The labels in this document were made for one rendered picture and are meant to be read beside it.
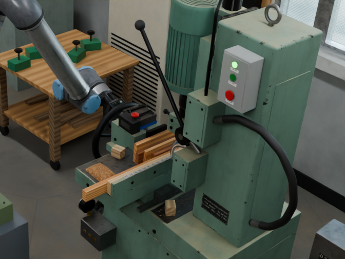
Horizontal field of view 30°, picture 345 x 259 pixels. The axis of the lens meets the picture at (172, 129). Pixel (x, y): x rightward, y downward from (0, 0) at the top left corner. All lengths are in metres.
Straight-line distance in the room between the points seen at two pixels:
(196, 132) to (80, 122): 1.96
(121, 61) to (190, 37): 1.81
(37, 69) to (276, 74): 2.12
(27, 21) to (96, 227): 0.79
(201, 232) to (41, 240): 1.31
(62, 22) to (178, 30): 2.59
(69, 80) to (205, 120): 0.81
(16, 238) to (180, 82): 0.94
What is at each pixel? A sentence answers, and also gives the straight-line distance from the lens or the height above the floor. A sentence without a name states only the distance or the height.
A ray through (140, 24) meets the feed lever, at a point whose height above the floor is 1.41.
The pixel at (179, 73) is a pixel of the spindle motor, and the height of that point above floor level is 1.27.
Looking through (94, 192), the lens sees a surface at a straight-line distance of 2.11.
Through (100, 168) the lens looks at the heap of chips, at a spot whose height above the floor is 0.92.
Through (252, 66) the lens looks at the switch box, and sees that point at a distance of 1.75.
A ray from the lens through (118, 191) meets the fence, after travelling 2.13.
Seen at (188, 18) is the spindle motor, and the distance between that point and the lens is 2.01.
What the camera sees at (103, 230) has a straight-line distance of 2.43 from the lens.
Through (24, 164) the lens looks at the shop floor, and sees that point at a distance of 3.83.
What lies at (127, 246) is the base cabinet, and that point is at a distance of 2.44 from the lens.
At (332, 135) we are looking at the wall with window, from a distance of 3.61.
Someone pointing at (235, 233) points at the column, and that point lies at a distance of 2.12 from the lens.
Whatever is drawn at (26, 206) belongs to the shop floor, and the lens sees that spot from 3.53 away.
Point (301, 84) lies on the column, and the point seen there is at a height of 1.37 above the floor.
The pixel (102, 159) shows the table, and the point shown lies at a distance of 2.30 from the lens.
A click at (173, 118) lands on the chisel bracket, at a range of 2.26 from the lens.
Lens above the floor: 2.22
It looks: 32 degrees down
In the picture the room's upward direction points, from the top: 6 degrees clockwise
